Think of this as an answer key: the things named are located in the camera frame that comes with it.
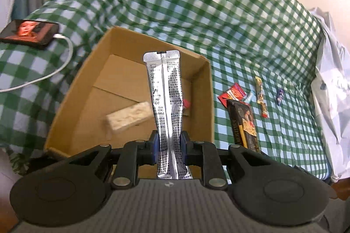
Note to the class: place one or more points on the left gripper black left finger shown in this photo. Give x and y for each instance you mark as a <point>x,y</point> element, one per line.
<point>128,159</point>

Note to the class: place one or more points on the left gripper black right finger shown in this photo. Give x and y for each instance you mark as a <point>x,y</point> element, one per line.
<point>204,155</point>

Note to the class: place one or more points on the silver stick snack packet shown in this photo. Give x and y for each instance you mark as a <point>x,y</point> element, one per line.
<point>165,86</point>

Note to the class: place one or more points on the purple candy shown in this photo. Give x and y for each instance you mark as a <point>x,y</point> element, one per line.
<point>280,96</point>

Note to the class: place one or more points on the white rice cracker bar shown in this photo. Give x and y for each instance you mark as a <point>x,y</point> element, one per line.
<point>126,118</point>

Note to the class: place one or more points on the black gold chocolate box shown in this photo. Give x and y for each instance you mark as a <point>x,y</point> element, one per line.
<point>242,123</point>

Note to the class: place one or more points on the red white coffee stick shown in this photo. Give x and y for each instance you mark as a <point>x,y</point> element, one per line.
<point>186,108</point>

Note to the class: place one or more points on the red snack packet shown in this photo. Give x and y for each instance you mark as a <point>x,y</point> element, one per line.
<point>235,92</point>

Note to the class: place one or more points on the light blue small candy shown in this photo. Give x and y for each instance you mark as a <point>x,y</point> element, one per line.
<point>248,98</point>

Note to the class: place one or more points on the brown cardboard box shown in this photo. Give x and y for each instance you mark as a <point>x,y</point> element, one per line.
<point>114,77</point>

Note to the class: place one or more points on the yellow red candy bar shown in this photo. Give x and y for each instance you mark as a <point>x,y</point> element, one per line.
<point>260,97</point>

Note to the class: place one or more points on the green checkered sofa cover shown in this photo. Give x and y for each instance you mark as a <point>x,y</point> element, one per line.
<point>276,40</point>

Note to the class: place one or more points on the black smartphone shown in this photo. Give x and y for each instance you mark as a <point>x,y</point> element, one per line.
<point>36,34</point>

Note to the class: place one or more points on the white printed cloth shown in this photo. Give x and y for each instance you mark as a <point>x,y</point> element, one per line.
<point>330,91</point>

